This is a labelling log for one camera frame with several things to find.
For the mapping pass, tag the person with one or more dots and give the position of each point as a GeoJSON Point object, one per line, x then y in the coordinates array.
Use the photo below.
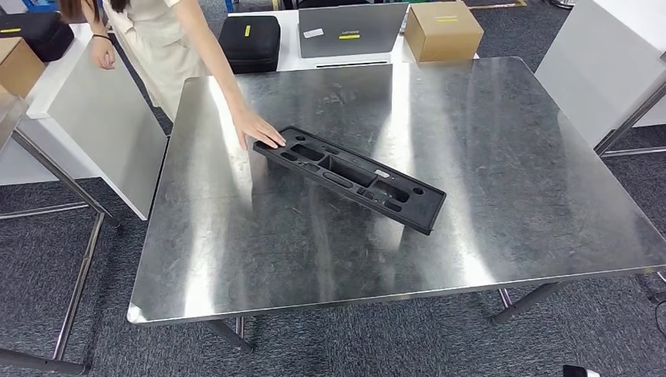
{"type": "Point", "coordinates": [166, 52]}

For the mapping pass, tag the stainless steel side table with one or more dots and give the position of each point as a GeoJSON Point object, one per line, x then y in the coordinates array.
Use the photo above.
{"type": "Point", "coordinates": [629, 125]}

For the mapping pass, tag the black case with yellow sticker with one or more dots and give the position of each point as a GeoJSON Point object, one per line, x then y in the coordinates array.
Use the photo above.
{"type": "Point", "coordinates": [249, 47]}

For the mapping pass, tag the brown cardboard box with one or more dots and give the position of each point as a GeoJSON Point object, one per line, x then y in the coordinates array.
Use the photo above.
{"type": "Point", "coordinates": [442, 34]}
{"type": "Point", "coordinates": [18, 67]}

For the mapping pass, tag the stainless steel workbench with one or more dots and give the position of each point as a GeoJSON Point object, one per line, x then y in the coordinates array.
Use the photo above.
{"type": "Point", "coordinates": [312, 260]}

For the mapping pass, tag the grey laptop with stickers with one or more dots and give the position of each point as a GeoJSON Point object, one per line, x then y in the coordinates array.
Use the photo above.
{"type": "Point", "coordinates": [354, 28]}

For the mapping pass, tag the white cabinet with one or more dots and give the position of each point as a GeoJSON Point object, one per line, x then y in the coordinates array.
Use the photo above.
{"type": "Point", "coordinates": [588, 67]}

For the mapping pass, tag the white panel desk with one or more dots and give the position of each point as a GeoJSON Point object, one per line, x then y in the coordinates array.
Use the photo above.
{"type": "Point", "coordinates": [104, 130]}

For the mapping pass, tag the plain black case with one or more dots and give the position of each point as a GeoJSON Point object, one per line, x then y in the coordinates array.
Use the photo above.
{"type": "Point", "coordinates": [47, 36]}

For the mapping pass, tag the black wrist band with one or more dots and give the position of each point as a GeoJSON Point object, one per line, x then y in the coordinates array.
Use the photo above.
{"type": "Point", "coordinates": [101, 36]}

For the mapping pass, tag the person's hand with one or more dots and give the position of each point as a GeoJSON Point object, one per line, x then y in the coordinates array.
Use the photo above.
{"type": "Point", "coordinates": [104, 54]}
{"type": "Point", "coordinates": [255, 127]}

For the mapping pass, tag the black plastic panel part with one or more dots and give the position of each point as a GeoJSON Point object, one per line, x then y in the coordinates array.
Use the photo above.
{"type": "Point", "coordinates": [354, 182]}

